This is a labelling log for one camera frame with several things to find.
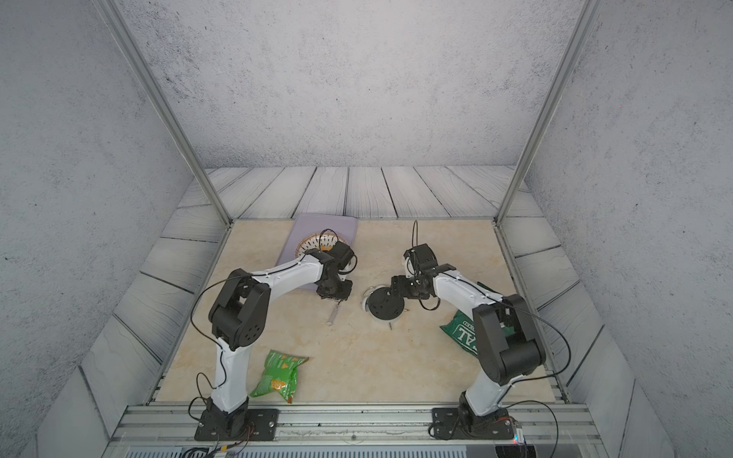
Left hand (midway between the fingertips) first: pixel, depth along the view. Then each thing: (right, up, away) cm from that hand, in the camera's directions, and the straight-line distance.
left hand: (348, 299), depth 96 cm
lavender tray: (-21, +27, +26) cm, 43 cm away
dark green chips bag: (+35, -8, -7) cm, 37 cm away
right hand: (+17, +4, -4) cm, 18 cm away
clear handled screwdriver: (-4, -4, -3) cm, 6 cm away
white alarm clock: (+11, -1, -5) cm, 12 cm away
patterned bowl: (-11, +19, +15) cm, 27 cm away
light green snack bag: (-17, -16, -18) cm, 30 cm away
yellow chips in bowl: (-5, +17, -15) cm, 24 cm away
